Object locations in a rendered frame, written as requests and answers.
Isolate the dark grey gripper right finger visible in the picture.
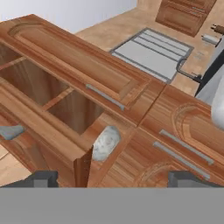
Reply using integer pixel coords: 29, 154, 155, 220
167, 170, 223, 188

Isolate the grey marbled bowl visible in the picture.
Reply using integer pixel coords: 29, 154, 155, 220
92, 125, 123, 163

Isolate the dark grey tap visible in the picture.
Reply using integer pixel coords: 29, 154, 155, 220
176, 58, 203, 84

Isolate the white and black rounded object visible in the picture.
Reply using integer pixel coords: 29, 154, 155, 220
194, 37, 224, 131

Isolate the grey marbled mug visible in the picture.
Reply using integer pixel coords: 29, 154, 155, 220
0, 124, 26, 141

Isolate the wooden floor cupboard run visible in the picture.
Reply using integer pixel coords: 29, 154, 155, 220
155, 0, 219, 39

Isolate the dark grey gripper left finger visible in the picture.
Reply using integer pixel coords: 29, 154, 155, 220
2, 170, 60, 188

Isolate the brown cylindrical item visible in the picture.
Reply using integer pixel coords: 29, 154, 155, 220
210, 24, 224, 35

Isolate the grey steel sink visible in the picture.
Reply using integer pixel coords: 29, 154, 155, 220
109, 27, 195, 85

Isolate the long grey bar handle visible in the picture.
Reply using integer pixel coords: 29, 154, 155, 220
152, 141, 211, 181
158, 129, 215, 166

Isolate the open wooden cabinet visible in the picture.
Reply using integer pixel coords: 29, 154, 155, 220
0, 40, 108, 187

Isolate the white cylindrical item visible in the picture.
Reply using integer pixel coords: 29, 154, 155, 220
201, 33, 221, 46

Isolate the grey handle of open door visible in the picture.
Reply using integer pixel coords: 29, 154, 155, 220
85, 83, 126, 111

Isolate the closed wooden door, arched panel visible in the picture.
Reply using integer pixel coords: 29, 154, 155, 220
139, 83, 224, 179
87, 127, 224, 188

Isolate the open wooden cabinet door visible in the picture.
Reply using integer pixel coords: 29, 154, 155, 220
0, 13, 160, 119

